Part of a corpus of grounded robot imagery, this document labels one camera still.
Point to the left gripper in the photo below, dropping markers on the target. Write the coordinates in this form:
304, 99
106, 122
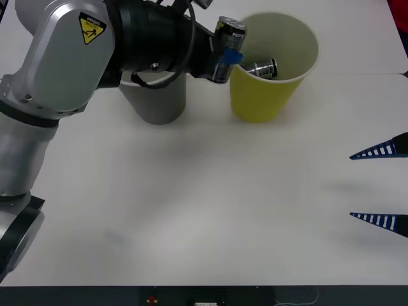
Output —
202, 54

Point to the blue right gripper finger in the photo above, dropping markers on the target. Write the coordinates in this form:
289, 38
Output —
400, 223
398, 146

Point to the silver drink can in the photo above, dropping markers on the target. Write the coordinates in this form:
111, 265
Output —
231, 35

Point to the silver and black left arm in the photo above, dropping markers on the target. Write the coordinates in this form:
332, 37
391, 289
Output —
63, 63

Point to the black and silver can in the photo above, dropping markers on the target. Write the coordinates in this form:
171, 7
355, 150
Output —
263, 68

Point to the yellow-green plastic waste bin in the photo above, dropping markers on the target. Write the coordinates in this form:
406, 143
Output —
255, 102

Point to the grey plastic waste bin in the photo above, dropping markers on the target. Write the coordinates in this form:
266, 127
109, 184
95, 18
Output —
159, 102

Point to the white connector box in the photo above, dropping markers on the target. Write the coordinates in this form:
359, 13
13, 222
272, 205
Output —
205, 304

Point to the red round button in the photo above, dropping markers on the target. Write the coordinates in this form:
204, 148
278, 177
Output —
151, 299

